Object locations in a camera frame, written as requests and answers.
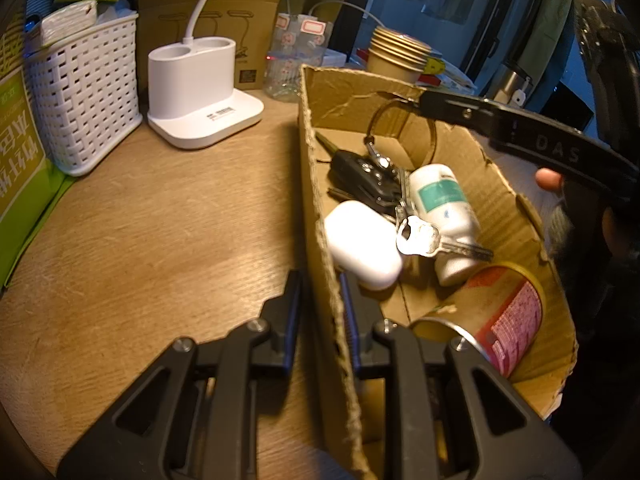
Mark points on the steel tumbler with white tag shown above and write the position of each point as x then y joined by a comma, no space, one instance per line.
507,82

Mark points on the red labelled tin can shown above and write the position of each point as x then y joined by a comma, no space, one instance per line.
510,320

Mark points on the key bunch with car key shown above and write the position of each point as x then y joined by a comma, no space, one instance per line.
360,172

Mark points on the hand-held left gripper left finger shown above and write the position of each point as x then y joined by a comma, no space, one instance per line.
292,310

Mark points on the brown printed lamp carton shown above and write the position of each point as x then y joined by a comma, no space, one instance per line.
260,25

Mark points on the olive hanging jacket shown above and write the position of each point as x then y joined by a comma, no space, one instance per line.
550,10

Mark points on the clear container with red labels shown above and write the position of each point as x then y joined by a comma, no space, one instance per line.
292,55

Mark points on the white earbuds case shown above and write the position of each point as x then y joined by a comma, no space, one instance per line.
360,245

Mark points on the green printed package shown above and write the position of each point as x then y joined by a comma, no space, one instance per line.
20,170

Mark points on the person's right hand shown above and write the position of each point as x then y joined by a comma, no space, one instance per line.
547,178

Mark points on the dark monitor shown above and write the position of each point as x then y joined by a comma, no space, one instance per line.
575,105

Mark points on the white desk lamp base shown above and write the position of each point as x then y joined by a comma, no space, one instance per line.
200,90

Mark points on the stack of gold paper cups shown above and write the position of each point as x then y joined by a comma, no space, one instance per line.
395,55

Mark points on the white bottle with teal label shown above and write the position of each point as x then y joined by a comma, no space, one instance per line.
440,200

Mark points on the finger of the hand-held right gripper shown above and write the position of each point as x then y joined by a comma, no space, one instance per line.
500,115

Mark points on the white tissue pack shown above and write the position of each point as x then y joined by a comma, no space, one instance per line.
65,20

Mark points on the white woven plastic basket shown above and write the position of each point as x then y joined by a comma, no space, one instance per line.
85,95

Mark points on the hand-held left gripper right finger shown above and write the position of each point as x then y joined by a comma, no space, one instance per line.
350,315

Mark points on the brown cardboard box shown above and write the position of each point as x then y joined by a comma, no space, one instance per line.
500,200

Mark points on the stack of papers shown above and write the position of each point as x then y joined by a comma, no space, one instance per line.
450,77

